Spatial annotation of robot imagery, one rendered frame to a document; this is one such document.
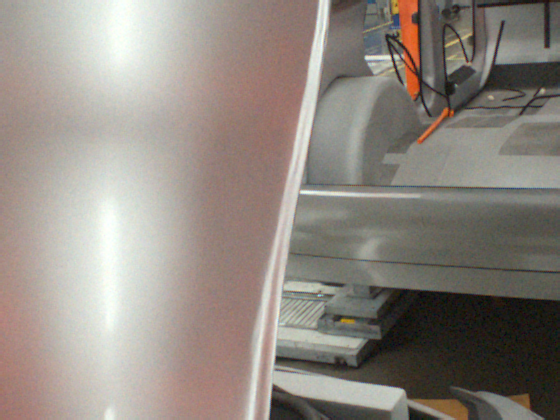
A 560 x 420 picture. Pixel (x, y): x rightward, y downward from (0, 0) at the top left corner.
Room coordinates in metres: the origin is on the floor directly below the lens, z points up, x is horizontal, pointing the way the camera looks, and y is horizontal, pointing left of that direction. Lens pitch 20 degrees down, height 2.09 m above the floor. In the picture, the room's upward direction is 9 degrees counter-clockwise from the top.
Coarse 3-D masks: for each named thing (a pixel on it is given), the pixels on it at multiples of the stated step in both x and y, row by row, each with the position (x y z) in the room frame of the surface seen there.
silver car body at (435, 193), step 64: (512, 0) 5.77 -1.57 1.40; (512, 64) 5.85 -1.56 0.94; (320, 128) 3.69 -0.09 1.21; (384, 128) 3.79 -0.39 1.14; (448, 128) 3.94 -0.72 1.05; (512, 128) 3.77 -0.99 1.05; (320, 192) 2.81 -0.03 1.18; (384, 192) 2.69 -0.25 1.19; (448, 192) 2.57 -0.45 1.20; (512, 192) 2.46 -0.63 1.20; (320, 256) 2.90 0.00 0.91; (384, 256) 2.74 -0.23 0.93; (448, 256) 2.61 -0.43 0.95; (512, 256) 2.50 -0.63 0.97
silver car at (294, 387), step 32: (288, 384) 1.23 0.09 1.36; (320, 384) 1.22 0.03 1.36; (352, 384) 1.20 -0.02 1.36; (288, 416) 1.21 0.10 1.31; (320, 416) 1.16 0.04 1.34; (352, 416) 1.15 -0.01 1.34; (384, 416) 1.12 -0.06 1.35; (416, 416) 1.29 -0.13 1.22; (448, 416) 1.16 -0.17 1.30; (480, 416) 1.01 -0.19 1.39; (512, 416) 0.87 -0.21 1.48
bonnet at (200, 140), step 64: (0, 0) 0.50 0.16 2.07; (64, 0) 0.48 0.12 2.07; (128, 0) 0.46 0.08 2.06; (192, 0) 0.45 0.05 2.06; (256, 0) 0.44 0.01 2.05; (320, 0) 0.43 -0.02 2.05; (0, 64) 0.48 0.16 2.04; (64, 64) 0.46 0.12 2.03; (128, 64) 0.44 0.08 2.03; (192, 64) 0.43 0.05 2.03; (256, 64) 0.42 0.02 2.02; (320, 64) 0.42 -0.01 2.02; (0, 128) 0.45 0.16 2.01; (64, 128) 0.43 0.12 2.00; (128, 128) 0.42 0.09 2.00; (192, 128) 0.41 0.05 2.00; (256, 128) 0.40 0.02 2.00; (0, 192) 0.43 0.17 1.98; (64, 192) 0.41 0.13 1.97; (128, 192) 0.40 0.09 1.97; (192, 192) 0.39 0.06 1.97; (256, 192) 0.38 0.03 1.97; (0, 256) 0.41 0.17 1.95; (64, 256) 0.39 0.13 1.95; (128, 256) 0.38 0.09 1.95; (192, 256) 0.37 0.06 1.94; (256, 256) 0.37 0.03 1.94; (0, 320) 0.39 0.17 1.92; (64, 320) 0.38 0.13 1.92; (128, 320) 0.37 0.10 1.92; (192, 320) 0.36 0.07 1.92; (256, 320) 0.35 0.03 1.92; (0, 384) 0.37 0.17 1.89; (64, 384) 0.36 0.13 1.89; (128, 384) 0.35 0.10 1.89; (192, 384) 0.34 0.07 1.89; (256, 384) 0.34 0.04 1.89
